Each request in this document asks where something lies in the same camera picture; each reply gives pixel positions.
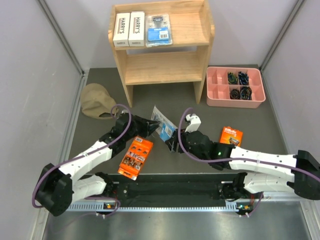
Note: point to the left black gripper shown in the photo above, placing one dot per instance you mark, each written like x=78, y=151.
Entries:
x=148, y=126

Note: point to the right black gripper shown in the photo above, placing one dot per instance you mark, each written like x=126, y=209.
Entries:
x=173, y=142

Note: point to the blue razor blister pack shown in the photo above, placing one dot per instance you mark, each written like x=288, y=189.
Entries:
x=158, y=31
x=165, y=128

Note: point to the orange razor blade cartridge box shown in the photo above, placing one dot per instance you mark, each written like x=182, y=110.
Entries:
x=135, y=157

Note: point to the orange Gillette razor box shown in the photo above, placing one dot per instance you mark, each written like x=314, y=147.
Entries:
x=231, y=136

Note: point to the white Harry's box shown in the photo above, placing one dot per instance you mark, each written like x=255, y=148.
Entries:
x=136, y=36
x=121, y=30

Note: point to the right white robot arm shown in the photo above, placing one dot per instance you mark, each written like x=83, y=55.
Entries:
x=259, y=172

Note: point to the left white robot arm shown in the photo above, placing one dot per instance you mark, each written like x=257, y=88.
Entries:
x=61, y=185

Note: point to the wooden two-tier shelf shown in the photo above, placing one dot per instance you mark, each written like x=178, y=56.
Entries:
x=185, y=60

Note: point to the beige cap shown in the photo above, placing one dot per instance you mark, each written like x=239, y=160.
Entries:
x=97, y=103

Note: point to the pink compartment organizer tray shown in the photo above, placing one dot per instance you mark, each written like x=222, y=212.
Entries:
x=234, y=87

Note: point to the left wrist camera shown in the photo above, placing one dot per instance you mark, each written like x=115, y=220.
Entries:
x=117, y=114

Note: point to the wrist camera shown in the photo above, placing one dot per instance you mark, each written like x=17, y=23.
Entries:
x=117, y=114
x=193, y=121

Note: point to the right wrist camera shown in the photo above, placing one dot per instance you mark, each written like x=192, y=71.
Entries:
x=193, y=121

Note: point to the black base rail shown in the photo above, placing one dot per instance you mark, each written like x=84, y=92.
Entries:
x=173, y=190

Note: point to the grey slotted cable duct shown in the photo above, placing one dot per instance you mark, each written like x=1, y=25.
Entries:
x=106, y=207

